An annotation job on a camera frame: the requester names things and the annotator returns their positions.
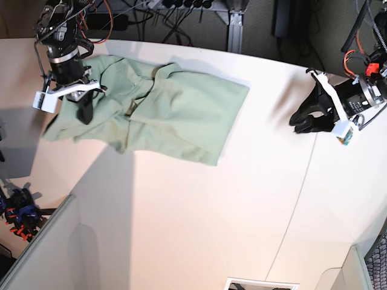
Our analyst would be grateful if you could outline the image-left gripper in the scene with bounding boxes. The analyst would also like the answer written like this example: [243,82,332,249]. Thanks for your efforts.
[44,68,100,125]

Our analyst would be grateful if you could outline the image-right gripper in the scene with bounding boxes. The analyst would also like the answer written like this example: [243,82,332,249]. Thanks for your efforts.
[289,82,339,134]

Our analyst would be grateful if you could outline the light green T-shirt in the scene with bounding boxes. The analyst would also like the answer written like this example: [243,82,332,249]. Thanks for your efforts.
[44,56,249,166]

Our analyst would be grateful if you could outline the black power brick left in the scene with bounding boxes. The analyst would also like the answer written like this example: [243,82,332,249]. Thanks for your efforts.
[86,13,129,31]

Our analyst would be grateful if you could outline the black device left edge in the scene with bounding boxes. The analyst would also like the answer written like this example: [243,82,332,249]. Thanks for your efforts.
[0,120,6,163]

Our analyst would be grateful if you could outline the black power adapter pair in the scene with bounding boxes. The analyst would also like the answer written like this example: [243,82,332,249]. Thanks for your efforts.
[272,0,302,38]

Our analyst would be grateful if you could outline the blue orange clamp pile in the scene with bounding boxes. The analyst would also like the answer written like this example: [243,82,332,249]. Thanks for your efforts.
[1,179,41,242]

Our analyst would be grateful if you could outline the grey partition panel left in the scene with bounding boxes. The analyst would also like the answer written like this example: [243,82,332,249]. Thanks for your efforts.
[0,193,75,290]

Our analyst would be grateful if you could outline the grey partition panel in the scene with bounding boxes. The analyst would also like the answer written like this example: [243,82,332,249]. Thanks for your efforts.
[0,193,75,290]
[331,246,373,290]

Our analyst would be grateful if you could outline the patterned grey chair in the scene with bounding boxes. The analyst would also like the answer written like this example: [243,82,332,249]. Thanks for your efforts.
[365,234,386,290]

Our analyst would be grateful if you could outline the grey partition panel right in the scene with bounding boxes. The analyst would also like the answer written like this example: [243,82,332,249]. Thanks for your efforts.
[331,246,373,290]

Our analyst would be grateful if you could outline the aluminium frame post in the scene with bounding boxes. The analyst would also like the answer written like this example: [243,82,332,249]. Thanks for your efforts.
[215,0,250,54]

